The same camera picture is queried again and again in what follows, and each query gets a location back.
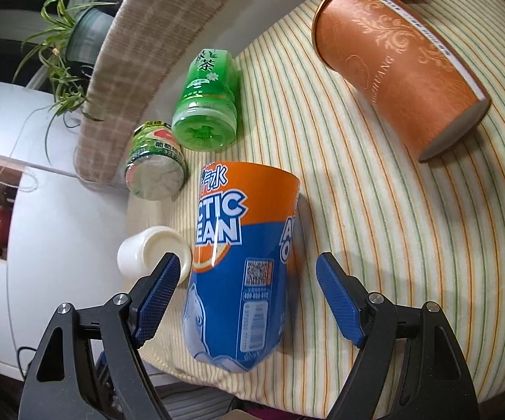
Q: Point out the striped table cloth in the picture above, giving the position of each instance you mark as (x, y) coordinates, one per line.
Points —
(415, 232)

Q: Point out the green tea bottle cup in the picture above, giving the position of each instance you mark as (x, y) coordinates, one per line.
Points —
(206, 118)

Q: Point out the plaid beige cushion cloth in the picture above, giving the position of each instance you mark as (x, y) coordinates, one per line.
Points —
(145, 41)

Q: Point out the copper paper cup near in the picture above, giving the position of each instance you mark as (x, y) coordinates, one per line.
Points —
(413, 78)

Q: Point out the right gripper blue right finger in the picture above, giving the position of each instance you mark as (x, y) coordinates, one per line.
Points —
(345, 296)

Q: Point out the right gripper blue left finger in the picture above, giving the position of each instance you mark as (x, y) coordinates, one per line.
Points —
(150, 297)

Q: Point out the green red label cup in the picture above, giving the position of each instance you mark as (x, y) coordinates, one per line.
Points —
(155, 166)

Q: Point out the white plastic cup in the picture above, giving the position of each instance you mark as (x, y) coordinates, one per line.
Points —
(139, 254)

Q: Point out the potted spider plant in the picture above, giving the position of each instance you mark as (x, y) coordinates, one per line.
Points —
(52, 49)

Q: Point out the blue orange Arctic Ocean cup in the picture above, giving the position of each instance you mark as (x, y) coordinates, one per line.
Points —
(235, 305)

